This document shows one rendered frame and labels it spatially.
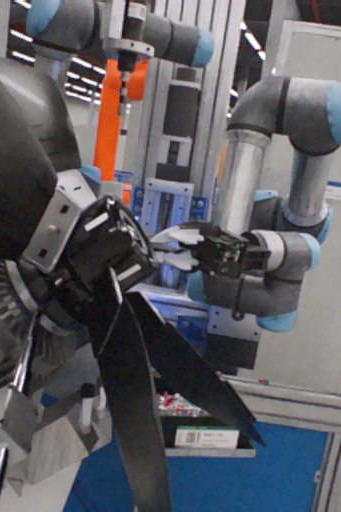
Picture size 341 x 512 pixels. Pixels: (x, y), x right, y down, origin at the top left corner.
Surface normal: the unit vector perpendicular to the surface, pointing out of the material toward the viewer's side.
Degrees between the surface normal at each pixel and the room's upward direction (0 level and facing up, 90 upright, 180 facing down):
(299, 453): 90
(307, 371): 90
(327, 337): 90
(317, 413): 90
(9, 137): 81
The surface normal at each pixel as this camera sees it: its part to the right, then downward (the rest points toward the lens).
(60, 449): -0.12, 0.07
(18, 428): 0.85, -0.51
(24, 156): 0.89, 0.11
